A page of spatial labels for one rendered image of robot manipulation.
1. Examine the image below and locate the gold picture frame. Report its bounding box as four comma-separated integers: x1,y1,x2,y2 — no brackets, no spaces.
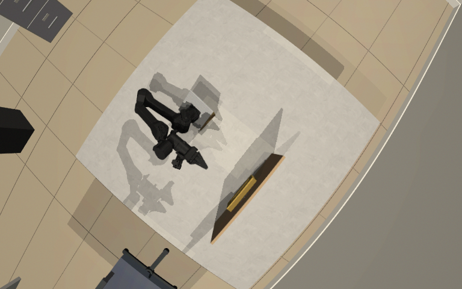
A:
226,175,256,212

